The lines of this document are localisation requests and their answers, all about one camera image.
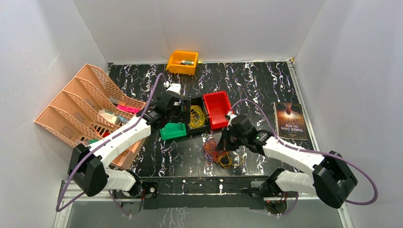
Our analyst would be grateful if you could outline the black plastic bin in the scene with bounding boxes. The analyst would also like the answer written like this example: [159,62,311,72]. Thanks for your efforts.
[183,96,211,135]

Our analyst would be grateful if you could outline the yellow plastic bin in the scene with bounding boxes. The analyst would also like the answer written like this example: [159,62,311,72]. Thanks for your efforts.
[165,50,199,76]

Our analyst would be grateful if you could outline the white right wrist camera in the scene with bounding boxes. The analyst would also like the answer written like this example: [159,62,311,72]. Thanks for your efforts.
[225,112,237,126]

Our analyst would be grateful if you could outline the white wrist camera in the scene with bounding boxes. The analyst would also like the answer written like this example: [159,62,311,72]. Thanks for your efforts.
[163,81,182,98]
[225,112,237,126]

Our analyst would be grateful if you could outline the red plastic bin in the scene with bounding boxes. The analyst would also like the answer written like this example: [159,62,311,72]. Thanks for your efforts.
[203,91,231,130]

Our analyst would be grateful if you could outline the pink plastic file organizer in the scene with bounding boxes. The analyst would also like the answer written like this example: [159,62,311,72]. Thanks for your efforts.
[34,64,150,171]

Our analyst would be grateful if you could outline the orange cable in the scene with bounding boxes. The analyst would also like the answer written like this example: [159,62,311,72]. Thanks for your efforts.
[203,138,226,162]

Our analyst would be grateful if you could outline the green plastic bin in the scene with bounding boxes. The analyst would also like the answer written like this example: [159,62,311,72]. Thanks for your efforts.
[160,123,187,141]

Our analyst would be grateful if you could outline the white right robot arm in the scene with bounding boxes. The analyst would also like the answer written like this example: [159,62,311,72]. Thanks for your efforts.
[216,114,358,209]

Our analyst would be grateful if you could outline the dark book three days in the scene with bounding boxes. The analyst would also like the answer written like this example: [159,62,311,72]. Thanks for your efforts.
[274,102,308,141]

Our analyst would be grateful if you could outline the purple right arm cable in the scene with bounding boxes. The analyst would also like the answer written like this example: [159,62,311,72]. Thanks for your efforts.
[228,99,378,218]

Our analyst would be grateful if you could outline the green battery in bin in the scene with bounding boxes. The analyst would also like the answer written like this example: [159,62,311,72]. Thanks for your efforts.
[180,60,194,66]

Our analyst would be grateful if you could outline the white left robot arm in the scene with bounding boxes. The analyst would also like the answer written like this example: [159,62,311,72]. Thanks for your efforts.
[68,95,184,198]

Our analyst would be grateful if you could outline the white box in organizer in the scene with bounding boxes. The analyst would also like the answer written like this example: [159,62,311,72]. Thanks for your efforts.
[98,110,120,125]

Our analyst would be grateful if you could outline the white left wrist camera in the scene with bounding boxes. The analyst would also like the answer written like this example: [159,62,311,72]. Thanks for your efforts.
[163,81,182,98]

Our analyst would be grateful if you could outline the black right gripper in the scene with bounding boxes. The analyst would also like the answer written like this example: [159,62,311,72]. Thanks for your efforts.
[215,127,247,152]

